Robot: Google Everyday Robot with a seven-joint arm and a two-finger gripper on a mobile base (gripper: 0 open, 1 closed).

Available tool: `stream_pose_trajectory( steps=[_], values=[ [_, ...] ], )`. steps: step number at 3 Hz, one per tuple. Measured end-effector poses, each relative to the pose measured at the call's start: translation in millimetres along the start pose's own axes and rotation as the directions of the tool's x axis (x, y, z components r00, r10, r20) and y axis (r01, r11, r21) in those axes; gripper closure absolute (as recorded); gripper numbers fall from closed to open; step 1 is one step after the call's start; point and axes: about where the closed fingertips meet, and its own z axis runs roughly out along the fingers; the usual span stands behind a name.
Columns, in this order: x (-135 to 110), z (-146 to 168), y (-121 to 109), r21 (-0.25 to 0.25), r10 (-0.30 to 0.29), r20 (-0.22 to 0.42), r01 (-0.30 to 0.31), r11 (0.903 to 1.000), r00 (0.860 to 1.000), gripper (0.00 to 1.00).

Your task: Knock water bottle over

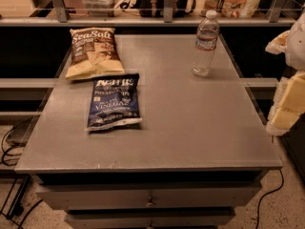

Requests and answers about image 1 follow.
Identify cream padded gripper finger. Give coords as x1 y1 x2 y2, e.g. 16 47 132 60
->
265 31 290 54
266 73 305 136

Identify clear plastic water bottle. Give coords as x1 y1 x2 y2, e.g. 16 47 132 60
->
192 10 219 77

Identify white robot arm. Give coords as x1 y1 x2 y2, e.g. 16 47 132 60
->
265 14 305 136

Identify grey drawer cabinet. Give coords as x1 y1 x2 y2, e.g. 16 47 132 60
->
16 35 282 229

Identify upper grey drawer with knob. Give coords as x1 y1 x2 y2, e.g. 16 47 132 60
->
36 182 261 211

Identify black backpack on shelf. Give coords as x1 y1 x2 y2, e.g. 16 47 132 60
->
134 0 196 17

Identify blue salt vinegar chip bag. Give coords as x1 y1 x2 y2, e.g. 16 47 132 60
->
86 73 142 132

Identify yellow sea salt chip bag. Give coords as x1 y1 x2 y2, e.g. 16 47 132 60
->
66 28 125 80

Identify grey metal shelf rack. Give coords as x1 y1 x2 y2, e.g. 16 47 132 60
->
0 0 305 27

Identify lower grey drawer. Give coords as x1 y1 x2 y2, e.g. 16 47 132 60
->
65 209 235 229

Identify black power cable right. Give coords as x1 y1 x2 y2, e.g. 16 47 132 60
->
254 169 285 229

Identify black cables left floor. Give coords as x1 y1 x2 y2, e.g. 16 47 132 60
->
0 117 44 229

